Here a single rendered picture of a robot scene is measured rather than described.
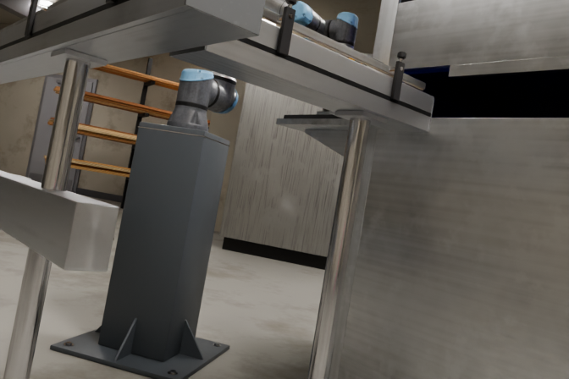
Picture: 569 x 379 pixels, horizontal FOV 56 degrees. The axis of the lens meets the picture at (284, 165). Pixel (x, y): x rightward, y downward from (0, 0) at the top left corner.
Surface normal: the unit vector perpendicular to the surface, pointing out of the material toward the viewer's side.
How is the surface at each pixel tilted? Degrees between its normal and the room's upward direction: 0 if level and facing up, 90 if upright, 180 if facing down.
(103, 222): 90
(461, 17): 90
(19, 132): 90
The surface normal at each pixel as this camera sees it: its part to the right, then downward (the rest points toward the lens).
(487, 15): -0.74, -0.16
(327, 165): -0.24, -0.10
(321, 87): 0.65, 0.07
